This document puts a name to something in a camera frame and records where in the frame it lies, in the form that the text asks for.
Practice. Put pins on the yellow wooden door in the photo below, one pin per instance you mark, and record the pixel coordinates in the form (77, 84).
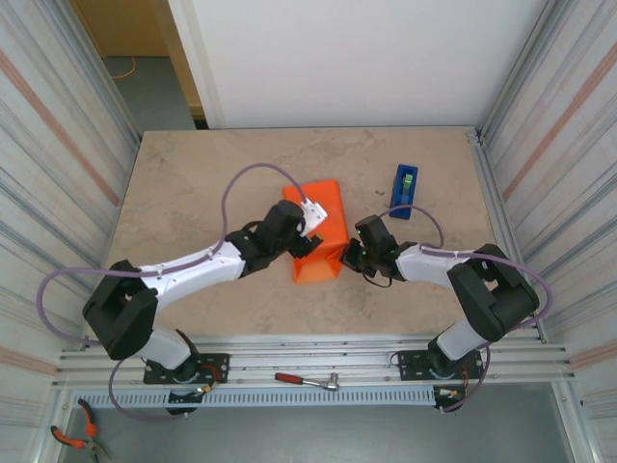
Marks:
(185, 72)

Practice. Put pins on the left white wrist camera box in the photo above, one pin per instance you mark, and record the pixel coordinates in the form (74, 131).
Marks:
(314, 214)

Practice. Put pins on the aluminium side rail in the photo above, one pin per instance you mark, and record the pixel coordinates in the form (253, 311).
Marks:
(482, 159)

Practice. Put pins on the orange wrapping paper sheet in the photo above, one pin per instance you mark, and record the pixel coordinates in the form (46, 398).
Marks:
(332, 207)

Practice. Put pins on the blue tape dispenser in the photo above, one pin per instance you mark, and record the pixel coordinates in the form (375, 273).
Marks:
(397, 193)

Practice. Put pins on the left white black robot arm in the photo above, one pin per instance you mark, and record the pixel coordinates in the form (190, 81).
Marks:
(202, 267)

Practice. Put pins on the aluminium mounting rails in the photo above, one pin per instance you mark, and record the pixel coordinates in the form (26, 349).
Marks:
(313, 352)

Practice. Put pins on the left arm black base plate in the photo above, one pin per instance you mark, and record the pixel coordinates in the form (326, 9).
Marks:
(219, 362)

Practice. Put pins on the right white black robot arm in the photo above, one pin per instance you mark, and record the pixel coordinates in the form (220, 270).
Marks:
(429, 263)

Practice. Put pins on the green tape roll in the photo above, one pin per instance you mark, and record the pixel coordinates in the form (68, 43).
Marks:
(408, 182)

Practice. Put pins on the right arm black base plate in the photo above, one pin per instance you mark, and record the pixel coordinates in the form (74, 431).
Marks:
(410, 362)

